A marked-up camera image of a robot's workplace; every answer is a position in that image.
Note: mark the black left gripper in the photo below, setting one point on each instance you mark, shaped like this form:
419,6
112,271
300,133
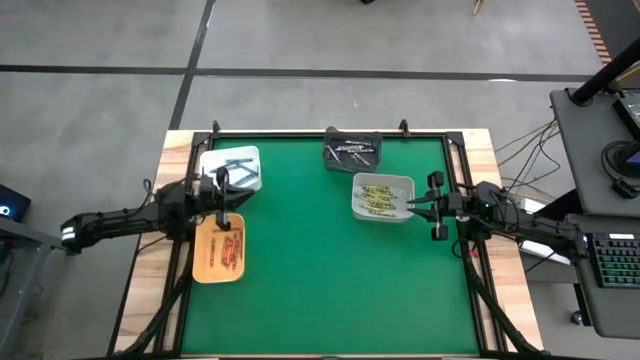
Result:
212,197

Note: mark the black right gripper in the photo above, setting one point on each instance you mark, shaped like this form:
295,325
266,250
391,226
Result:
452,206

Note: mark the yellow-green crayons back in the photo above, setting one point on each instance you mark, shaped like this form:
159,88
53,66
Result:
380,200

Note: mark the white crayon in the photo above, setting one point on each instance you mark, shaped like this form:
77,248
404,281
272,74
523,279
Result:
357,143
361,158
350,149
332,153

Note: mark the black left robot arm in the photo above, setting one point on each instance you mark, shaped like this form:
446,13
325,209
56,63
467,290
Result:
125,220

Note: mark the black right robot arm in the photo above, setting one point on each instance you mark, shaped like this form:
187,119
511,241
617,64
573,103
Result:
530,225

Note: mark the pale grey plastic bin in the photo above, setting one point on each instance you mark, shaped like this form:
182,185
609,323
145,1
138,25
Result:
407,182

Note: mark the white plastic bin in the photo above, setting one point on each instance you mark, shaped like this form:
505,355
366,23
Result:
210,152

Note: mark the black table clamp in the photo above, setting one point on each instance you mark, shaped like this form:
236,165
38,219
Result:
404,129
216,130

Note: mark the yellow plastic bin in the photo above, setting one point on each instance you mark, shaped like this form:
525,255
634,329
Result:
202,270

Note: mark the dark grey plastic bin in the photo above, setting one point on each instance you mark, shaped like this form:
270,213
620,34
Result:
350,169

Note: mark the white paper sheet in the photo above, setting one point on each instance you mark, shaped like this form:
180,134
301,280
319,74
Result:
542,252

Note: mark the black support bar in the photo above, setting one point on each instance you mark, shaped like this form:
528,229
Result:
565,202

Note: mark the grey equipment cart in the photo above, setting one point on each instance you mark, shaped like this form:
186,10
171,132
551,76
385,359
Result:
585,165

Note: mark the grey side desk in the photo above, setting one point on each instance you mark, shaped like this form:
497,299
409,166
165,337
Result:
585,310

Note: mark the backlit keyboard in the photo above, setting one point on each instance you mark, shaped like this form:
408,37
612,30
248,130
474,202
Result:
617,262

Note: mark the grey metal table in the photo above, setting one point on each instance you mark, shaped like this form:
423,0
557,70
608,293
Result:
35,237

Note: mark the black pole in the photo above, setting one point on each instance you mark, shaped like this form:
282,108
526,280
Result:
605,75

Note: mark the black box with blue light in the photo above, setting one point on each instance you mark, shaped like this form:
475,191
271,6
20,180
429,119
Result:
15,202

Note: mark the orange striped floor tape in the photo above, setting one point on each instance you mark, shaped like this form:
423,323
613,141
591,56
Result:
592,30

